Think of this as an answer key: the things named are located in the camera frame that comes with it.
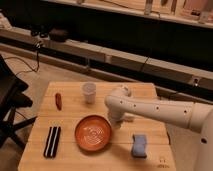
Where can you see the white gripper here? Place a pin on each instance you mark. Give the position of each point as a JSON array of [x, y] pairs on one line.
[[115, 123]]

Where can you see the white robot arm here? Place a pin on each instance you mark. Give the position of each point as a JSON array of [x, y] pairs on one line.
[[197, 117]]

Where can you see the white spray bottle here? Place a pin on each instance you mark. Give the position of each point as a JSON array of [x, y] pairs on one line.
[[129, 118]]

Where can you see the blue sponge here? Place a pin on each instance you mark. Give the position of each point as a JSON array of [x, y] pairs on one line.
[[139, 146]]

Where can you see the translucent plastic cup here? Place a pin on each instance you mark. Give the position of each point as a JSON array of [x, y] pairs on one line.
[[89, 92]]

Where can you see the red chili pepper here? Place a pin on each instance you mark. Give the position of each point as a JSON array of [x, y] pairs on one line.
[[58, 101]]

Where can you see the black white striped case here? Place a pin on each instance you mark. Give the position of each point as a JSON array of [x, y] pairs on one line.
[[52, 142]]

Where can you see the black power adapter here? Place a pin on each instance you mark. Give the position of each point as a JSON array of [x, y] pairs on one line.
[[58, 35]]

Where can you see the black office chair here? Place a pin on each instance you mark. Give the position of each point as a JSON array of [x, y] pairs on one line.
[[11, 98]]

